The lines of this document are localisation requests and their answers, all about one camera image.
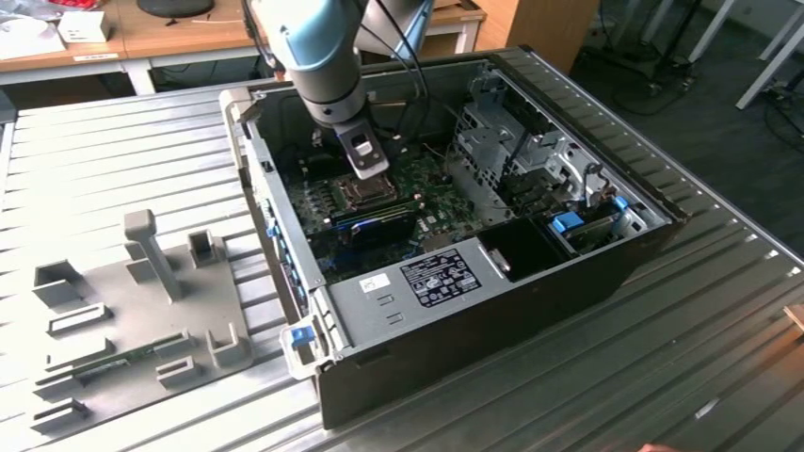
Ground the CPU socket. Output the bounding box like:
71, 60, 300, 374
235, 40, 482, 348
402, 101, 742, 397
335, 169, 402, 214

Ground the black graphics card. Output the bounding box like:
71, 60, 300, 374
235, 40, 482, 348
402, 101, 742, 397
343, 211, 422, 253

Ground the green motherboard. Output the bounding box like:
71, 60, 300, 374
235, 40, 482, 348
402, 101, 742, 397
283, 140, 504, 283

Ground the silver perforated drive cage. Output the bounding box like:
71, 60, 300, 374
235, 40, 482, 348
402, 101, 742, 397
446, 101, 530, 222

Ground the pale blue teach pendant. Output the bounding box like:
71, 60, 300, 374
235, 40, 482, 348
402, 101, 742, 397
402, 0, 436, 56

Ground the wooden desk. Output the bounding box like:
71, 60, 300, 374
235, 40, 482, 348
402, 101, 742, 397
116, 0, 490, 96
0, 0, 131, 89

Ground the small white sticker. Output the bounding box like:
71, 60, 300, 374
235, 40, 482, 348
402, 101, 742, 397
359, 273, 392, 295

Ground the black white rating label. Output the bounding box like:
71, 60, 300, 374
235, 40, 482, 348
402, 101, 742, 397
399, 247, 486, 309

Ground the black round object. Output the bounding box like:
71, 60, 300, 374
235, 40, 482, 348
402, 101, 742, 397
136, 0, 216, 19

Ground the grey power supply unit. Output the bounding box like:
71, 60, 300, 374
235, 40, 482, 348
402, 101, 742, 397
323, 236, 514, 352

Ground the hard disk in blue carrier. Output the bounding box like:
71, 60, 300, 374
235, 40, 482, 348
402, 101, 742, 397
544, 210, 623, 256

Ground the wooden cabinet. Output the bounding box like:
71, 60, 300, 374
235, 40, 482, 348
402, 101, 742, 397
476, 0, 598, 74

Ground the white cardboard box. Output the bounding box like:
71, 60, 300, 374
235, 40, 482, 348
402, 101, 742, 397
56, 11, 114, 44

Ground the grey parts rack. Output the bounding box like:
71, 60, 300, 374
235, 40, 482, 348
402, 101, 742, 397
28, 208, 259, 437

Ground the black PC case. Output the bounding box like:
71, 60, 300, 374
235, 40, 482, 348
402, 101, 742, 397
216, 44, 694, 430

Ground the green RAM stick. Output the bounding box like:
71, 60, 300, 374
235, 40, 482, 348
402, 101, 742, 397
74, 345, 160, 380

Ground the black wheeled stand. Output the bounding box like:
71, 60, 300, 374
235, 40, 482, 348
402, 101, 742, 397
583, 0, 706, 95

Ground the white table leg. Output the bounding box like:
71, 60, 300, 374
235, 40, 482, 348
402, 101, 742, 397
687, 0, 735, 65
734, 27, 804, 110

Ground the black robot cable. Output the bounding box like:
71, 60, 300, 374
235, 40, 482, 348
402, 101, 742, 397
360, 0, 435, 142

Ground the black wire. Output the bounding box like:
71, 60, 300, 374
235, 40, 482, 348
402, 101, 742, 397
580, 162, 619, 209

